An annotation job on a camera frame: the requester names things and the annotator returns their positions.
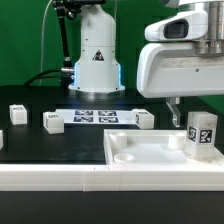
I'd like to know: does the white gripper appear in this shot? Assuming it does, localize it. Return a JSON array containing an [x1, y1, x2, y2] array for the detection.
[[137, 42, 224, 128]]

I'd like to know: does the white square table top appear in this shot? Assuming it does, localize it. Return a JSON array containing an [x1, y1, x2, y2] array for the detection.
[[104, 129, 224, 169]]

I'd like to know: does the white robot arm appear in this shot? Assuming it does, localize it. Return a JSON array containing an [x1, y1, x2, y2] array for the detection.
[[70, 0, 224, 127]]

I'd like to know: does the white fiducial marker sheet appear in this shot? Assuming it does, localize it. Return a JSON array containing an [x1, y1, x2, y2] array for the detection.
[[56, 109, 135, 125]]

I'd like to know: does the white U-shaped fence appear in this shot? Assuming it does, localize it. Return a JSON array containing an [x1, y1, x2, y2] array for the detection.
[[0, 129, 224, 193]]

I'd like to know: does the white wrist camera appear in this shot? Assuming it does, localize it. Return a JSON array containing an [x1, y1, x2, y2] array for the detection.
[[145, 10, 208, 42]]

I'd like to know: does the black cable bundle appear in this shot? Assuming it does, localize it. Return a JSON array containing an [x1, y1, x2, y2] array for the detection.
[[22, 68, 74, 88]]

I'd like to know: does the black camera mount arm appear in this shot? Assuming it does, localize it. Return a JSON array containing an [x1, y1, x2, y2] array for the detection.
[[52, 0, 107, 68]]

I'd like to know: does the white cable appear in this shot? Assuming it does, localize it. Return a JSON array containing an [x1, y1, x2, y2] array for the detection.
[[39, 0, 54, 87]]

